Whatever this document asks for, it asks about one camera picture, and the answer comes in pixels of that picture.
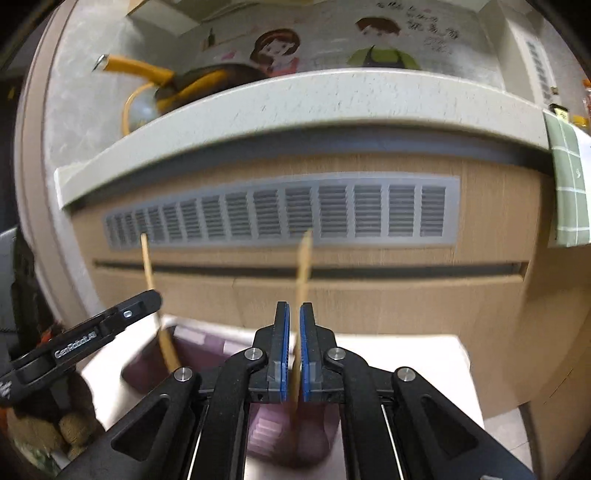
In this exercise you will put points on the cartoon couple wall sticker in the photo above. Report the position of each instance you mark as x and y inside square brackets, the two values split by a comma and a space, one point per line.
[283, 40]

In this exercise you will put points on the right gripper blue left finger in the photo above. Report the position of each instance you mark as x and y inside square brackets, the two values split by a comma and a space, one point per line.
[269, 383]

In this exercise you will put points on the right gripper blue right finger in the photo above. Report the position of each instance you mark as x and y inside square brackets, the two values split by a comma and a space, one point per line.
[318, 382]

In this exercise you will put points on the purple plastic utensil holder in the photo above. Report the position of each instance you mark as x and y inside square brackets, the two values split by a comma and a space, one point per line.
[222, 359]

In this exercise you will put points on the black wok yellow handle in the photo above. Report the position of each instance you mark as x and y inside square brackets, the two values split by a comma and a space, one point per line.
[174, 90]

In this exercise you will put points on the green white hanging towel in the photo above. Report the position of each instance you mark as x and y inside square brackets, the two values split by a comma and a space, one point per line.
[570, 148]

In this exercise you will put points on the gloved left hand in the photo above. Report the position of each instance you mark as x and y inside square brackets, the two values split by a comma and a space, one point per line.
[58, 420]

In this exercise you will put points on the long wooden spoon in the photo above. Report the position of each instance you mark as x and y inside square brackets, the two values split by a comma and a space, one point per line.
[301, 296]

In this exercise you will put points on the white tablecloth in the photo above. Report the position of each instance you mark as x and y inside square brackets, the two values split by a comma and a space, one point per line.
[193, 425]

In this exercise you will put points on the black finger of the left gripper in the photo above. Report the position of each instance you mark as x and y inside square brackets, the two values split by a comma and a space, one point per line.
[126, 313]

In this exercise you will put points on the yellow rimmed glass lid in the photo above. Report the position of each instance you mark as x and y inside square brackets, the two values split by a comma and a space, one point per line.
[139, 109]

